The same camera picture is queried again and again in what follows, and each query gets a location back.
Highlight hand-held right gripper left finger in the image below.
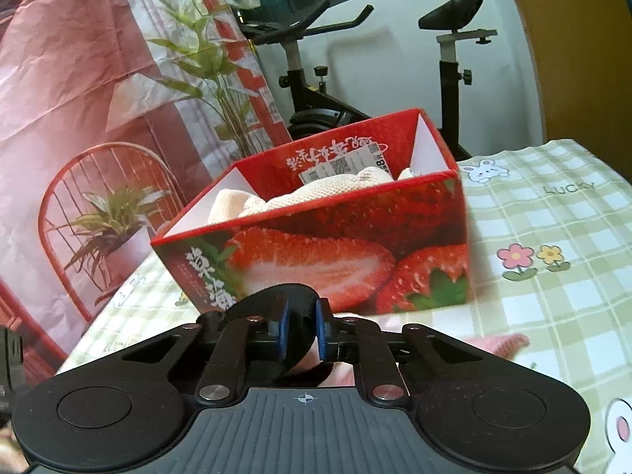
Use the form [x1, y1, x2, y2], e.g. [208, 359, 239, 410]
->
[122, 301, 290, 406]

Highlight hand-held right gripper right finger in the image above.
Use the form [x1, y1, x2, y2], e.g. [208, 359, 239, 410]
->
[314, 299, 487, 403]

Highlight red strawberry print cardboard box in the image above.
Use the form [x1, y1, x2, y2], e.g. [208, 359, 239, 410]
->
[150, 107, 470, 317]

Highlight cream knitted cloth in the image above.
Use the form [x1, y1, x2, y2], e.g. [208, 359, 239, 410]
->
[207, 165, 416, 225]

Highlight pink striped cloth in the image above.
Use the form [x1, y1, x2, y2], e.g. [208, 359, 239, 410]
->
[291, 313, 530, 388]

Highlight black exercise bike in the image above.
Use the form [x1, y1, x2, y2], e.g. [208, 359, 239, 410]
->
[232, 0, 497, 161]

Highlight printed backdrop cloth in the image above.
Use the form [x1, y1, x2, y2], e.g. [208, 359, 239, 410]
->
[0, 0, 292, 386]

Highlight wooden door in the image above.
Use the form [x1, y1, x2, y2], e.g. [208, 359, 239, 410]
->
[501, 0, 632, 183]

